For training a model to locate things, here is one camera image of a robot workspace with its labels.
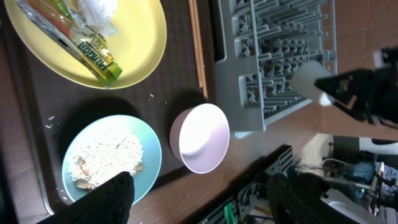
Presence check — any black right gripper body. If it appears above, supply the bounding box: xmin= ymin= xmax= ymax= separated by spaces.
xmin=351 ymin=47 xmax=397 ymax=124

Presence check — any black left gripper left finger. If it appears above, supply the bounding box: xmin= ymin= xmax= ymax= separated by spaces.
xmin=39 ymin=171 xmax=134 ymax=224

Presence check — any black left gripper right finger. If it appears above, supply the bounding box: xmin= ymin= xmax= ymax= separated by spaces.
xmin=266 ymin=173 xmax=361 ymax=224

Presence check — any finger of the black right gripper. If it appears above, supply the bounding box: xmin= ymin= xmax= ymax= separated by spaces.
xmin=315 ymin=69 xmax=373 ymax=105

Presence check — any white paper cup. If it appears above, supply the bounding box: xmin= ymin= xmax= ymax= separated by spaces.
xmin=290 ymin=60 xmax=335 ymax=107

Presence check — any leftover rice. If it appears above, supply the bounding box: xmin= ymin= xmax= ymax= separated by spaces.
xmin=69 ymin=129 xmax=144 ymax=191

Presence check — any light blue bowl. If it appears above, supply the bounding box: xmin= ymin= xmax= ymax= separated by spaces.
xmin=62 ymin=114 xmax=162 ymax=202

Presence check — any yellow green snack wrapper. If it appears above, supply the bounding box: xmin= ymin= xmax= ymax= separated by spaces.
xmin=17 ymin=0 xmax=122 ymax=88

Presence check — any grey dishwasher rack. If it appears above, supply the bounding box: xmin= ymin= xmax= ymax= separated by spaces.
xmin=211 ymin=0 xmax=338 ymax=132

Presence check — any dark brown serving tray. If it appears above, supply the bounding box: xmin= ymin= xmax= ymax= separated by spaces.
xmin=1 ymin=1 xmax=204 ymax=214

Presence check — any right wooden chopstick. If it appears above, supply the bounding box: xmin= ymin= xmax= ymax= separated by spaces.
xmin=189 ymin=0 xmax=208 ymax=99

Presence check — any wooden chopstick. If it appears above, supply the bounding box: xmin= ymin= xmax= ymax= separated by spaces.
xmin=188 ymin=0 xmax=206 ymax=93
xmin=189 ymin=0 xmax=208 ymax=99

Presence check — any yellow plate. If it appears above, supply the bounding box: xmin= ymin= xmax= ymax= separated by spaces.
xmin=2 ymin=0 xmax=167 ymax=89

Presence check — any left wooden chopstick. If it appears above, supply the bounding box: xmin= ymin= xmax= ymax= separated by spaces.
xmin=188 ymin=0 xmax=206 ymax=93

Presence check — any crumpled white napkin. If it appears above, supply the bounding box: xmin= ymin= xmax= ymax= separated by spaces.
xmin=78 ymin=0 xmax=118 ymax=36

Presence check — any black rail with green clips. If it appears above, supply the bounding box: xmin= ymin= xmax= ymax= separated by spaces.
xmin=189 ymin=145 xmax=293 ymax=224

